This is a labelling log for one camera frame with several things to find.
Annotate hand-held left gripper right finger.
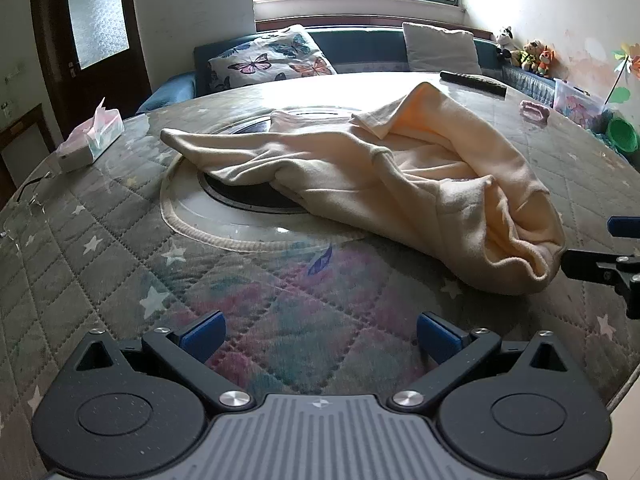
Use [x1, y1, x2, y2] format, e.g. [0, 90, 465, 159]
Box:
[387, 311, 576, 413]

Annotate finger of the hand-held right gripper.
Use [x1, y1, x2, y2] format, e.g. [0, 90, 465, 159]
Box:
[560, 249, 640, 319]
[607, 216, 640, 239]

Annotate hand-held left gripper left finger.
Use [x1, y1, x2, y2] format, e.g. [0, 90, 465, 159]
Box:
[66, 310, 256, 413]

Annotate cream knit garment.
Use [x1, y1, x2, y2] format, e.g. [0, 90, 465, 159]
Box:
[160, 81, 567, 297]

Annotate green plastic bucket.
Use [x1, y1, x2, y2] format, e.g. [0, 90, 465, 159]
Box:
[605, 116, 640, 153]

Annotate round glass turntable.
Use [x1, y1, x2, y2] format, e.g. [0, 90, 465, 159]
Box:
[160, 106, 371, 254]

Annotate clear plastic storage box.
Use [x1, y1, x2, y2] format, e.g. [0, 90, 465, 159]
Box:
[552, 78, 608, 128]

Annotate pink hair clip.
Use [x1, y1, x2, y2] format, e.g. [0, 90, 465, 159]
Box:
[520, 100, 551, 123]

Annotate colourful paper pinwheel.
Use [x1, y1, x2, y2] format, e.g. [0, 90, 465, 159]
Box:
[604, 42, 640, 107]

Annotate orange plush toy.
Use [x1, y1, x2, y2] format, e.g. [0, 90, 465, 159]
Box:
[537, 46, 559, 78]

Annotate brown plush toy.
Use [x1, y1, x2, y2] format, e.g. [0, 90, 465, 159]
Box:
[521, 39, 544, 72]

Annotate black remote control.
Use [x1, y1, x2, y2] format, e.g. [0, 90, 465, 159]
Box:
[440, 70, 508, 97]

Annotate pink tissue pack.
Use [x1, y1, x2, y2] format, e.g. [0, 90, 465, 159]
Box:
[56, 97, 125, 174]

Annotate white pillow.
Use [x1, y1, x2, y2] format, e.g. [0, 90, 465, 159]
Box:
[402, 21, 483, 76]

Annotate low wooden cabinet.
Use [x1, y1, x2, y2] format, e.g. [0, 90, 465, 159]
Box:
[0, 102, 58, 201]

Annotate butterfly print pillow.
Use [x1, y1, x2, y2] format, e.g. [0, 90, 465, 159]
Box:
[207, 25, 338, 93]

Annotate dark wooden door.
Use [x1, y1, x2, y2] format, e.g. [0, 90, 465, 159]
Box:
[30, 0, 153, 138]

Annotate blue sofa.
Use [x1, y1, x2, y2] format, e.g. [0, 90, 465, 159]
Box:
[136, 24, 561, 116]

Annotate thin frame eyeglasses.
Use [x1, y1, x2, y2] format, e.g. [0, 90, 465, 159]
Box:
[0, 170, 57, 242]

